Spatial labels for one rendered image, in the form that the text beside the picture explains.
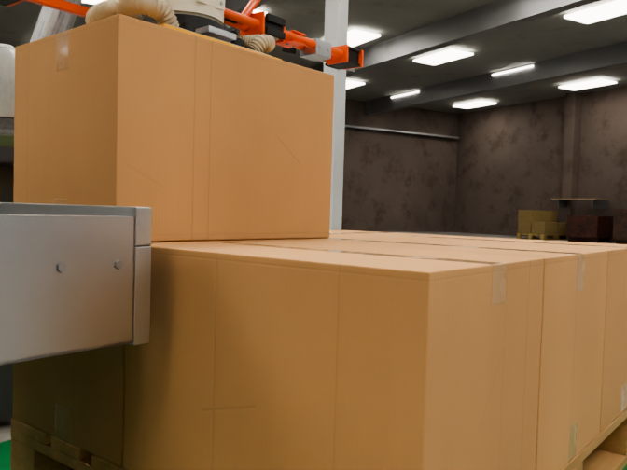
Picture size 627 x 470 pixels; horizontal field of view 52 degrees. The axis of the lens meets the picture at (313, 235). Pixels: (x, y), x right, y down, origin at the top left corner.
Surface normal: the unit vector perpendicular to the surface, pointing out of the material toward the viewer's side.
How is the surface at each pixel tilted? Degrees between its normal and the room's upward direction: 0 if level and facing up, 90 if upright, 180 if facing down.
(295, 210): 90
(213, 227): 90
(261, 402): 90
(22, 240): 90
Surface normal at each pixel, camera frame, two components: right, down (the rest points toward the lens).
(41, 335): 0.78, 0.04
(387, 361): -0.62, 0.01
